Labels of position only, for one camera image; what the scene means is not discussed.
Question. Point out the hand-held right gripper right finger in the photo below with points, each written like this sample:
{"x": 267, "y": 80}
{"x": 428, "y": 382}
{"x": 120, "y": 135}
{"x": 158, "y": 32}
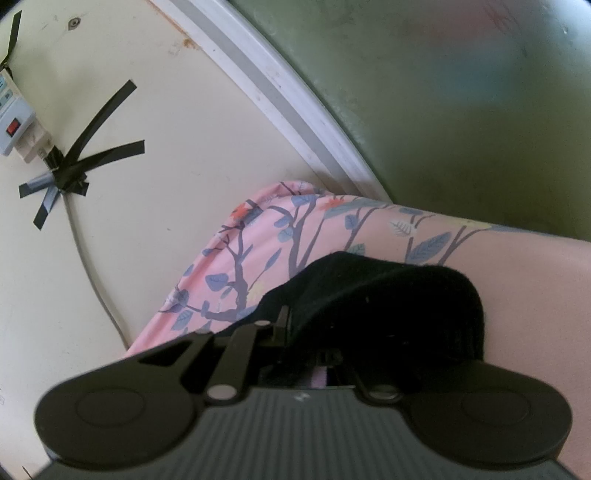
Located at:
{"x": 381, "y": 393}

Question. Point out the black tape strip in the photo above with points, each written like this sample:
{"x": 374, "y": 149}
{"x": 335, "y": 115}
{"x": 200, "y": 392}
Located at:
{"x": 13, "y": 39}

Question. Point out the black printed garment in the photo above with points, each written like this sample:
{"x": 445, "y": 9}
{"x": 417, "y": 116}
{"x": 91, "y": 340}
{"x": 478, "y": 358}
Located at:
{"x": 383, "y": 304}

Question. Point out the black tape cross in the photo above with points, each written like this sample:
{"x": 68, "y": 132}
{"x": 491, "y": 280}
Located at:
{"x": 74, "y": 170}

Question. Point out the white power strip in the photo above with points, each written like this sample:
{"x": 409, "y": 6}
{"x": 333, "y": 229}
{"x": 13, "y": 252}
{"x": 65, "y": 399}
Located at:
{"x": 16, "y": 120}

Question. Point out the white framed window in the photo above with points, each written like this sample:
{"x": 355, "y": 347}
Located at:
{"x": 415, "y": 92}

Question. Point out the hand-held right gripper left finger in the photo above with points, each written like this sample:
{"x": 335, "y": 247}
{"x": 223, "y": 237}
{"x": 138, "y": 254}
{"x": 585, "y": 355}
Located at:
{"x": 240, "y": 357}

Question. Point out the pink floral bedsheet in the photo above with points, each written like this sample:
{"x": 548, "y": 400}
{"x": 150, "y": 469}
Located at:
{"x": 531, "y": 277}

